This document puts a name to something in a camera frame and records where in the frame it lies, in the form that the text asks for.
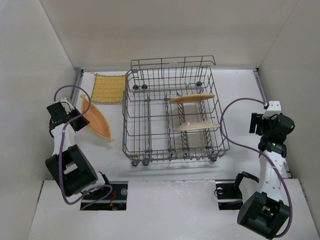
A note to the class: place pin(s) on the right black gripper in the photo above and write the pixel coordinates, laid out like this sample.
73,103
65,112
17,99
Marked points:
255,124

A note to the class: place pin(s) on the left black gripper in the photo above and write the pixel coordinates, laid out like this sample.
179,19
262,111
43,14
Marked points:
80,120

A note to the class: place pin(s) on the orange leaf-shaped woven plate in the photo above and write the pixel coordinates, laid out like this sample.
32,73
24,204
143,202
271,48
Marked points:
97,122

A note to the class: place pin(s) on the yellow square woven plate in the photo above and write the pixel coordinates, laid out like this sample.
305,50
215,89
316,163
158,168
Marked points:
108,89

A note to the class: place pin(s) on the orange rounded woven plate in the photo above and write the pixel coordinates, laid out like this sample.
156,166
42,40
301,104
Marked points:
191,98

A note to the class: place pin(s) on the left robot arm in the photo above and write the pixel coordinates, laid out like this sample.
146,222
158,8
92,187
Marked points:
68,165

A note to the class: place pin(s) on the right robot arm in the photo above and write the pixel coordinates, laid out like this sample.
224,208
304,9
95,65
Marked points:
265,212

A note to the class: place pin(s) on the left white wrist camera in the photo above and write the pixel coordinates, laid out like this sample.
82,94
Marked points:
68,107

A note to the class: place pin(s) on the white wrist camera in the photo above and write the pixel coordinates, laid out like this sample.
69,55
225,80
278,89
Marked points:
68,107
272,108

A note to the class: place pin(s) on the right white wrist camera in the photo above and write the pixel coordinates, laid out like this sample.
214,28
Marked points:
272,108

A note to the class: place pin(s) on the left aluminium rail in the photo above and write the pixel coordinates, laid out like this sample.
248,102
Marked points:
77,82

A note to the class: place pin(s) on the aluminium rail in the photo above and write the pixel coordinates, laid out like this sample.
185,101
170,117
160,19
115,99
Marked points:
271,156
77,82

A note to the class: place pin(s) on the right aluminium rail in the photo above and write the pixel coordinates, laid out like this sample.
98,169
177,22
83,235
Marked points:
271,156

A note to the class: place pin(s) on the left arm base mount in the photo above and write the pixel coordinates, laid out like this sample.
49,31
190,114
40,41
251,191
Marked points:
115,201

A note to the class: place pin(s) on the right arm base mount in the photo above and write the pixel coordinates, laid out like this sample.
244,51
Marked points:
228,194

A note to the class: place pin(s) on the grey wire dish rack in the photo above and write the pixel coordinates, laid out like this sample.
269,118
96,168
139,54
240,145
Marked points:
150,120

